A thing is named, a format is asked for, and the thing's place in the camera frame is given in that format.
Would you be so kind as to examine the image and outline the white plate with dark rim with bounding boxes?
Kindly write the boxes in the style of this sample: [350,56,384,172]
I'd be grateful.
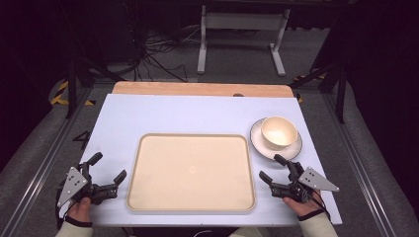
[249,118,303,162]

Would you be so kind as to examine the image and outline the white table cover sheet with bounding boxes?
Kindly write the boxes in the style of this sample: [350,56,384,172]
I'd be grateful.
[67,93,343,228]

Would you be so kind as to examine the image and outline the person's left hand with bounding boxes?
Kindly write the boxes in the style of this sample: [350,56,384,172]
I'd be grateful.
[67,197,92,223]

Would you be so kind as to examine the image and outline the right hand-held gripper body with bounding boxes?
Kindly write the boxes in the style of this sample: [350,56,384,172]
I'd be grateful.
[269,162,341,203]

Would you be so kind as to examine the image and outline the person's right hand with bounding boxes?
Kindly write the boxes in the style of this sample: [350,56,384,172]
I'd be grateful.
[282,192,326,218]

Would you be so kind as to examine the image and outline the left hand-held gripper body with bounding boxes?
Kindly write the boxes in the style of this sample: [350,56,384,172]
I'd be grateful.
[56,162,119,209]

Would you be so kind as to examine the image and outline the aluminium floor rail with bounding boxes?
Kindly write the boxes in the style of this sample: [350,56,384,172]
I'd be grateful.
[321,93,398,237]
[0,88,94,237]

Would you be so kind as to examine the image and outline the cream ceramic bowl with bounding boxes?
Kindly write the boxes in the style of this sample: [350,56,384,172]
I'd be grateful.
[260,115,299,150]

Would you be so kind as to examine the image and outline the beige plastic tray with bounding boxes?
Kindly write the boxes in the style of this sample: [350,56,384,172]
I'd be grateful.
[126,132,257,213]

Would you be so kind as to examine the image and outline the yellow and black floor tape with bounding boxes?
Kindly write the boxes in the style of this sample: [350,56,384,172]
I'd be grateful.
[49,80,97,107]

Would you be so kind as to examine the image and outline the bundle of black cables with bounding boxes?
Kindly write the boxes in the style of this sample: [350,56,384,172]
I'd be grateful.
[129,16,201,83]

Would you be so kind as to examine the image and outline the white metal stand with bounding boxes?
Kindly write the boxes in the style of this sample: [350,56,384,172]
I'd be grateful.
[197,4,292,77]

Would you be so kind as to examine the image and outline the black tripod stand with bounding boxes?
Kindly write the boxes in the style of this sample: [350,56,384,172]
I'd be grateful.
[290,60,349,125]
[63,53,126,120]

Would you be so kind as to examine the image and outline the black wrist strap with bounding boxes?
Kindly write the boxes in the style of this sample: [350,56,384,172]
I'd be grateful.
[296,208,326,222]
[64,215,94,228]

